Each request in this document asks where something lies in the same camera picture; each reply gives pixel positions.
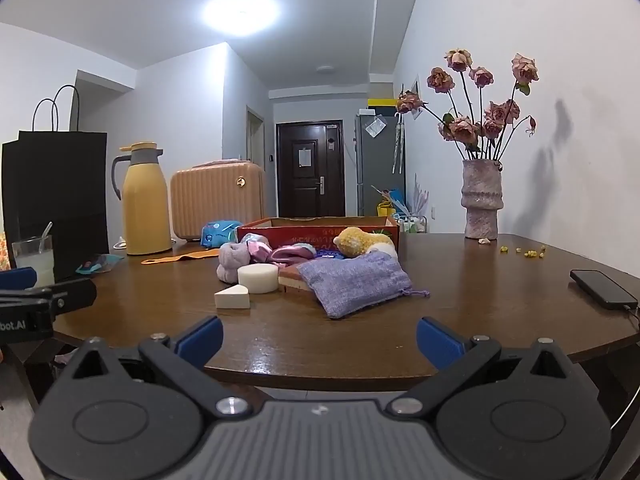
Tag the purple flower wall decoration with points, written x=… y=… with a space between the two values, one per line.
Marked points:
x=421 y=195

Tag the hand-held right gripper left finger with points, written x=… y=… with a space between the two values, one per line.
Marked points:
x=200 y=342

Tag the yellow box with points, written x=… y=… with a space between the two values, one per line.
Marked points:
x=380 y=102

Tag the grey refrigerator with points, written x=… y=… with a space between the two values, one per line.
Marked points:
x=375 y=170

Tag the bunch of dried pink roses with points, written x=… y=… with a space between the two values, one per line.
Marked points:
x=462 y=127

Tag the black paper bag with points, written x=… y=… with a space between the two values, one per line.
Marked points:
x=55 y=185

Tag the orange plastic shoehorn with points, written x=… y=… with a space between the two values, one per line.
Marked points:
x=175 y=258

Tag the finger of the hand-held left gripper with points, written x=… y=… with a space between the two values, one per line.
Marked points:
x=17 y=277
x=75 y=295

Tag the pink satin cloth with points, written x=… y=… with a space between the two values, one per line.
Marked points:
x=292 y=252

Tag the yellow and white plush toy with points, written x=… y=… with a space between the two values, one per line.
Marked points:
x=352 y=241

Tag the lilac fluffy towel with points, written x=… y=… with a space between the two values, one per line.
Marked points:
x=232 y=260

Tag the red cardboard box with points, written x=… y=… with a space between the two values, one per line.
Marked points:
x=300 y=235

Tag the teal snack wrapper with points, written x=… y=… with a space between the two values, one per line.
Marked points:
x=97 y=265

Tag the metal spoon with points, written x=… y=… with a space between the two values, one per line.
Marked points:
x=46 y=232

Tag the round ceiling light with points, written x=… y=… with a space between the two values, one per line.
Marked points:
x=241 y=12

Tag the small blue tissue packet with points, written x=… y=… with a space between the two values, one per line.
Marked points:
x=330 y=254

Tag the orange floral cloth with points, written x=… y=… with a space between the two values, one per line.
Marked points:
x=5 y=252

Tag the pink textured vase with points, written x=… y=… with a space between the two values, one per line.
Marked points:
x=481 y=200

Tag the dark entrance door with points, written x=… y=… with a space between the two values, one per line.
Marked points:
x=310 y=185

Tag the peach ribbed suitcase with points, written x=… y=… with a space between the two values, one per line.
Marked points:
x=215 y=200

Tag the light interior door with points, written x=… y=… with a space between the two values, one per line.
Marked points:
x=256 y=140

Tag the white wedge sponge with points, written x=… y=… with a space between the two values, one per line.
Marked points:
x=232 y=297

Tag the blue plastic tissue pack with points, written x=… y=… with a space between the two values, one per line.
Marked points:
x=220 y=232

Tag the glass of milk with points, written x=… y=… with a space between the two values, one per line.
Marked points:
x=35 y=265

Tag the yellow bucket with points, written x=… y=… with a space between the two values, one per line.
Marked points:
x=386 y=208

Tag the yellow thermos jug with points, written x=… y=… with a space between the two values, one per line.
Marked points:
x=145 y=200

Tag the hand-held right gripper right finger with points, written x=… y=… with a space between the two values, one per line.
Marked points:
x=440 y=342

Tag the clear bag of papers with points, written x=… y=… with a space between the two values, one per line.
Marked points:
x=375 y=126

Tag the scattered yellow petals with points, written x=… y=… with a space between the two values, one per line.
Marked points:
x=527 y=252

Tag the white round sponge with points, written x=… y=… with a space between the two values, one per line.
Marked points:
x=257 y=279

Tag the black smartphone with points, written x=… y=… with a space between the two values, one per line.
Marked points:
x=602 y=287

